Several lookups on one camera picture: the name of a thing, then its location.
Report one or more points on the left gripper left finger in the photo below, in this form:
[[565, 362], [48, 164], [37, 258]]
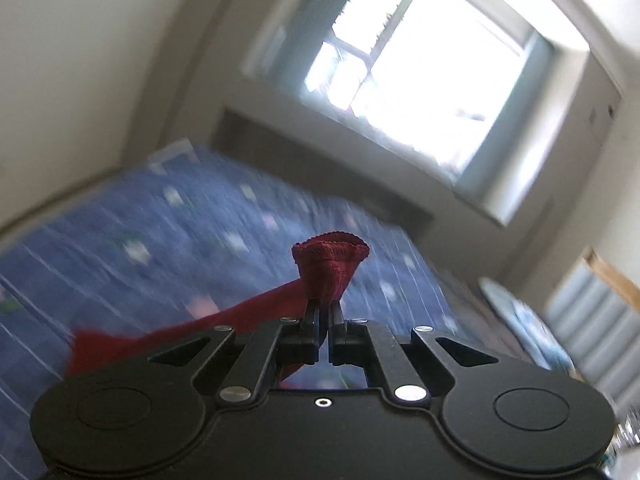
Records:
[[299, 340]]

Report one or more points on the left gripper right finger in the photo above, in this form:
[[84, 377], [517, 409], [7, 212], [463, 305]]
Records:
[[349, 341]]

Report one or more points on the red knit garment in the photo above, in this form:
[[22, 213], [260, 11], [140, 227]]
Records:
[[326, 263]]

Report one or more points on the blue plaid floral quilt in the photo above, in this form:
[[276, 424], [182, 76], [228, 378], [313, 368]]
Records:
[[171, 242]]

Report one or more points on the floral pillow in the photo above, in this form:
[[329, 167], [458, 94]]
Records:
[[533, 335]]

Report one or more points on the padded grey headboard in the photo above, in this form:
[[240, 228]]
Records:
[[594, 314]]

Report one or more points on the window with white frame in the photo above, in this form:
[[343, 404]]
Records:
[[474, 91]]

